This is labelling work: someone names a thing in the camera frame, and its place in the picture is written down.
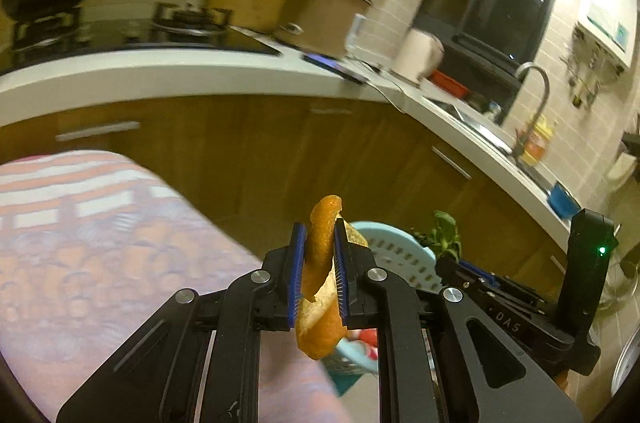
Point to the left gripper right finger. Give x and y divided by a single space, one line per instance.
440 357

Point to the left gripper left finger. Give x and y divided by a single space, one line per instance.
197 357

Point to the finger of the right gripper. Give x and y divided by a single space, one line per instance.
456 273
490 278

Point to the light blue plastic basket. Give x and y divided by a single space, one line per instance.
388 283

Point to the blue sponge dish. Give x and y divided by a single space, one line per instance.
562 202

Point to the yellow dish soap bottle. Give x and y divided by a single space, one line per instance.
538 141

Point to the patterned pink tablecloth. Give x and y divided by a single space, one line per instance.
91 245

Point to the red tray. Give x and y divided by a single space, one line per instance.
449 85

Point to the white electric kettle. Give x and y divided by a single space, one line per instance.
419 56

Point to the smartphone on counter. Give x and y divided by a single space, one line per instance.
335 67

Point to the white water heater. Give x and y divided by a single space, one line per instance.
613 25

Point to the brown rice cooker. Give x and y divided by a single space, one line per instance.
320 26

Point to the black gas stove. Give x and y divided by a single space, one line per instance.
66 35

